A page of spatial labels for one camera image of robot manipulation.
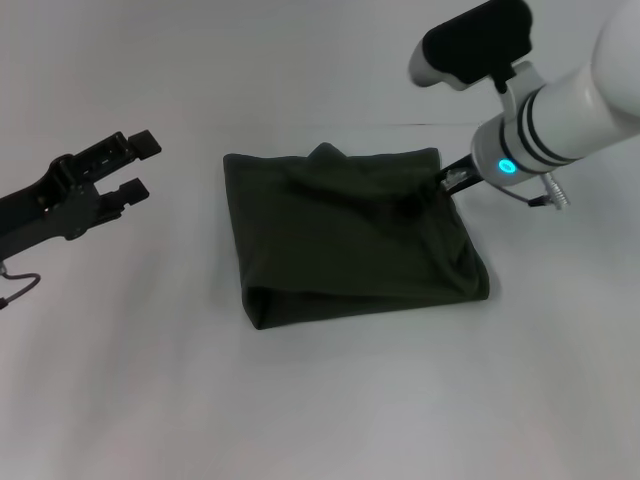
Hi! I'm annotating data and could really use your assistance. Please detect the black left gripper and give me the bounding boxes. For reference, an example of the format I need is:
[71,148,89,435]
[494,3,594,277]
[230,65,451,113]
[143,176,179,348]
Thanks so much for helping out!
[0,128,163,262]

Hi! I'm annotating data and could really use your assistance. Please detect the dark green FREE T-shirt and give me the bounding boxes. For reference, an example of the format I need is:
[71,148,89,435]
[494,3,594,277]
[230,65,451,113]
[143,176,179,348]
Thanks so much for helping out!
[222,142,494,332]

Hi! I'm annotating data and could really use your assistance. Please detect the grey right arm cable plug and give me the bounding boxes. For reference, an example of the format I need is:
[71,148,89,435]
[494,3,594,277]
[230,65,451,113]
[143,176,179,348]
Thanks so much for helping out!
[499,171,572,211]

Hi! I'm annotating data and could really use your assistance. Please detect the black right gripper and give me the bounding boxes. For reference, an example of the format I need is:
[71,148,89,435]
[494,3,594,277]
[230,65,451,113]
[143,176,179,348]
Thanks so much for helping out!
[438,153,485,197]

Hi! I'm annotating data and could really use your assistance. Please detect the brown left arm cable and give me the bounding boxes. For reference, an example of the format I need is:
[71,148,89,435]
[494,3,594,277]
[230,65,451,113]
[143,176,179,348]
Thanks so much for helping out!
[0,259,41,310]

